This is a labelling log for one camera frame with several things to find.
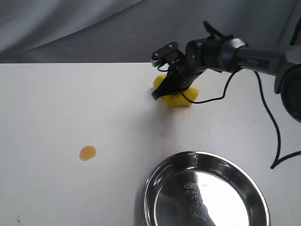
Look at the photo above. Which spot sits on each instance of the yellow sponge block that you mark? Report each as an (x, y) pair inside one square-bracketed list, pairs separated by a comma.
[(177, 100)]

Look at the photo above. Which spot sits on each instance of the grey backdrop cloth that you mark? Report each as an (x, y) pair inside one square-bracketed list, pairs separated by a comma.
[(109, 31)]

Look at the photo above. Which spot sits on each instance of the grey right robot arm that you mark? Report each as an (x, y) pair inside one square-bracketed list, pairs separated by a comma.
[(230, 54)]

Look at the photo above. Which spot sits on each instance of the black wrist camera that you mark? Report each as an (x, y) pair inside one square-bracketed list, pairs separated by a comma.
[(168, 54)]

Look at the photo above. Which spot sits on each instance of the black stand pole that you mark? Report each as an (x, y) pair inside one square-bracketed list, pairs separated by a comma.
[(292, 34)]

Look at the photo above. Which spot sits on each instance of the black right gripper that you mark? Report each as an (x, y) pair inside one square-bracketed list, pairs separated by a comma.
[(199, 55)]

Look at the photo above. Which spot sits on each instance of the round stainless steel plate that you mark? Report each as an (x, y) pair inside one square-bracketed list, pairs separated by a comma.
[(202, 189)]

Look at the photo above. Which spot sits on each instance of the orange liquid spill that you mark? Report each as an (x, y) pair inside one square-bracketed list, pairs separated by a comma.
[(87, 153)]

